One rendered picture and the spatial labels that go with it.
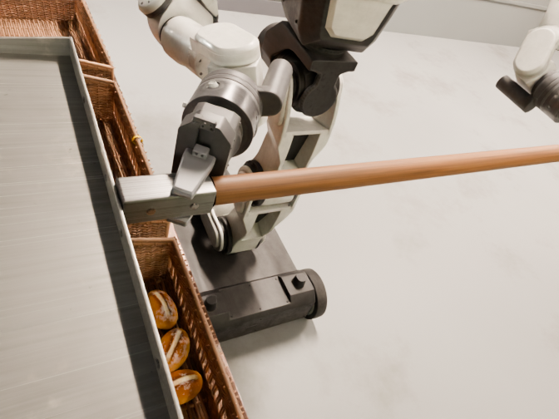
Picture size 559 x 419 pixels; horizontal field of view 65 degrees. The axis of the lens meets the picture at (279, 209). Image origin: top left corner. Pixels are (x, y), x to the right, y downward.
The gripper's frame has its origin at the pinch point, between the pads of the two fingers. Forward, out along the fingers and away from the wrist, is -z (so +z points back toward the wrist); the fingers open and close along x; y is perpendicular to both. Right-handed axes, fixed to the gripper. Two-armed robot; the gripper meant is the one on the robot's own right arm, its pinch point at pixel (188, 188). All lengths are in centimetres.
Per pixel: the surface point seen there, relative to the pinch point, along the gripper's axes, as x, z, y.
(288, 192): 0.0, 4.3, -10.0
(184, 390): 56, 2, -7
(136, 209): -0.6, -5.2, 3.3
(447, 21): 104, 445, -145
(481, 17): 95, 467, -181
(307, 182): -0.9, 5.9, -11.8
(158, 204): -0.9, -4.1, 1.7
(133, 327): 1.3, -15.2, -0.6
